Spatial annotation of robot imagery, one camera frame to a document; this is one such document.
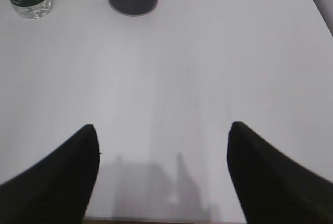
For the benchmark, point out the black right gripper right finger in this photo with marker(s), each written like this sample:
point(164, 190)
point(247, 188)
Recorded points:
point(271, 187)

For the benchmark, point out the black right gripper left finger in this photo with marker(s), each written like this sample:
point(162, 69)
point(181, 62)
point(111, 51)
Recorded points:
point(58, 188)

